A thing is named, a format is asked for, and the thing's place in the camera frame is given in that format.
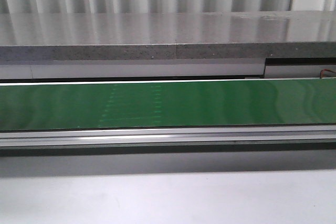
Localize aluminium conveyor frame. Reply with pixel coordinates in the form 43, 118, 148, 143
1, 79, 335, 156

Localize green conveyor belt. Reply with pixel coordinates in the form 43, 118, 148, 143
1, 78, 335, 131

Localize grey speckled stone counter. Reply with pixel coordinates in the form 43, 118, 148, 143
0, 10, 336, 80

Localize red and black wires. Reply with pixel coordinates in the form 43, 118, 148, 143
318, 68, 336, 79

